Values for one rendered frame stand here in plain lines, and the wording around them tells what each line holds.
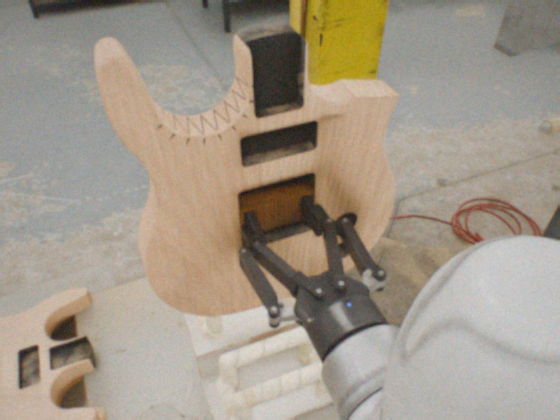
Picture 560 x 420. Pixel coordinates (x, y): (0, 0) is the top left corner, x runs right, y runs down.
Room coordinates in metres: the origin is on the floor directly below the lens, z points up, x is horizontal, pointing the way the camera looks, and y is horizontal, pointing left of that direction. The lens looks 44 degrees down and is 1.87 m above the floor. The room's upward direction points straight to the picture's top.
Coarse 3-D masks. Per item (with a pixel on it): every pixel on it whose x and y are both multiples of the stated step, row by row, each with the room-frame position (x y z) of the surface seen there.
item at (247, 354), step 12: (276, 336) 0.52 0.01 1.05; (288, 336) 0.51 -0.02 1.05; (300, 336) 0.52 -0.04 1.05; (240, 348) 0.49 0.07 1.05; (252, 348) 0.49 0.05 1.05; (264, 348) 0.49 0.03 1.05; (276, 348) 0.49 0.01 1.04; (228, 360) 0.46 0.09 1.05; (240, 360) 0.47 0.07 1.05; (252, 360) 0.47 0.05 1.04
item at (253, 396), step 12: (300, 372) 0.44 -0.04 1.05; (312, 372) 0.44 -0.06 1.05; (264, 384) 0.42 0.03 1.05; (276, 384) 0.42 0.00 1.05; (288, 384) 0.42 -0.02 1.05; (300, 384) 0.42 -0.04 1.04; (240, 396) 0.39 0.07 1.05; (252, 396) 0.39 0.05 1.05; (264, 396) 0.40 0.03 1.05; (276, 396) 0.40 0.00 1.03; (240, 408) 0.38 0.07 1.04
